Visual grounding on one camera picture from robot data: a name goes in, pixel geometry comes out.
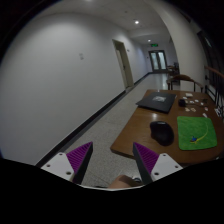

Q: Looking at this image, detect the green exit sign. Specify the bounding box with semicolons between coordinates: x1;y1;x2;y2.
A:
150;43;159;47

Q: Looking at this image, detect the small black box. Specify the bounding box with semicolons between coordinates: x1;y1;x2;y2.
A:
178;99;186;107

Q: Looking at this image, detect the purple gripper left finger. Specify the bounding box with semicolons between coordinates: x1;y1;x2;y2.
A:
42;142;93;185

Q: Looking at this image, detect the wooden chair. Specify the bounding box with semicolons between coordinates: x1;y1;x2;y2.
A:
166;73;205;93

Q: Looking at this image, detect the black computer mouse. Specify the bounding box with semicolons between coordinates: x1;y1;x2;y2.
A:
150;121;174;146

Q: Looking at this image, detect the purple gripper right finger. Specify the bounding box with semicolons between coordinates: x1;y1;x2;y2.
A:
133;142;182;185

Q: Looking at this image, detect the glass double exit door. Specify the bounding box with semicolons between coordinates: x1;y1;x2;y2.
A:
149;50;167;72

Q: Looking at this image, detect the person's hand below gripper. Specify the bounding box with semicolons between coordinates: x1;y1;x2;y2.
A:
109;175;142;189

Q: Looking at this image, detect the beige side door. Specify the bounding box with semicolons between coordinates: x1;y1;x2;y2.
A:
113;40;134;88

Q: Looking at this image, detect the green cloth mouse pad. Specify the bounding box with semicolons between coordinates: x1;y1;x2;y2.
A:
177;116;217;151

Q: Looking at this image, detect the wooden handrail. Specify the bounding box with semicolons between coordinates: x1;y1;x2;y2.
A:
204;66;224;79

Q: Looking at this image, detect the black laptop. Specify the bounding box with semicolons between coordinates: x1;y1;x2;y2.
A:
136;91;176;114

